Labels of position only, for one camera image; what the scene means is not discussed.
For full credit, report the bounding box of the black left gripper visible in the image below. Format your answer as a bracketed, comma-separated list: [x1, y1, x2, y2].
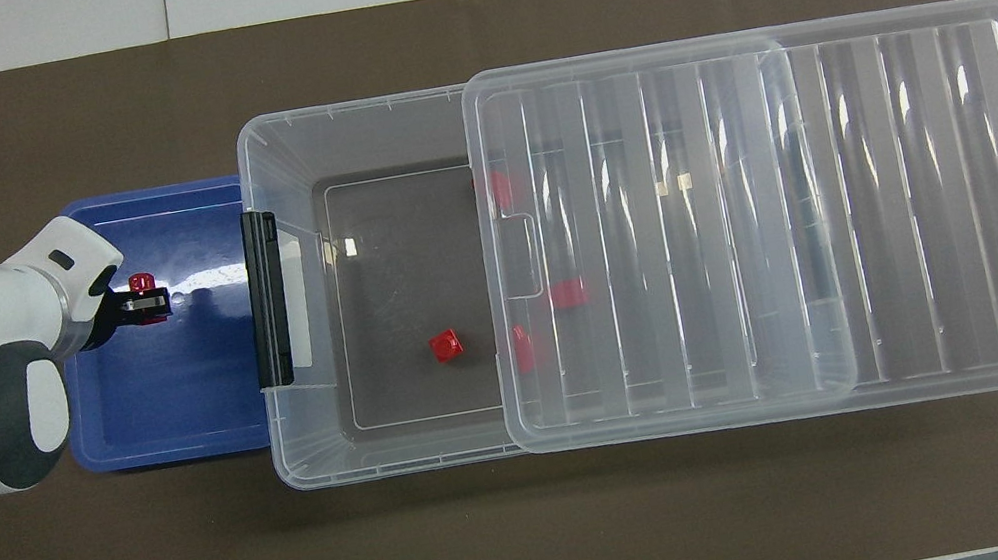
[64, 259, 178, 353]

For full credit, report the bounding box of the red block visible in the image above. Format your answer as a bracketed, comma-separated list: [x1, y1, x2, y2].
[125, 268, 169, 329]
[471, 167, 518, 219]
[509, 321, 540, 376]
[427, 326, 468, 366]
[548, 277, 591, 312]

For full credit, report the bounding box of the clear ribbed box lid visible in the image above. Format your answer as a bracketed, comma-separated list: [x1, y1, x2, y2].
[447, 0, 998, 473]

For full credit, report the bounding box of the blue plastic tray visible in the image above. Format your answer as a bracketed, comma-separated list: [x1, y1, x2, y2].
[31, 172, 286, 481]

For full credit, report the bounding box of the black box latch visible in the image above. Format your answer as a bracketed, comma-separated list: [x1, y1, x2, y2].
[231, 207, 305, 392]

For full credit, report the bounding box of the clear plastic storage box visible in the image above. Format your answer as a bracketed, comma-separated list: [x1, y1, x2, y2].
[216, 23, 866, 496]

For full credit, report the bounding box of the brown table mat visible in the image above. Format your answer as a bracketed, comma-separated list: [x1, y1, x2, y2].
[0, 0, 998, 560]

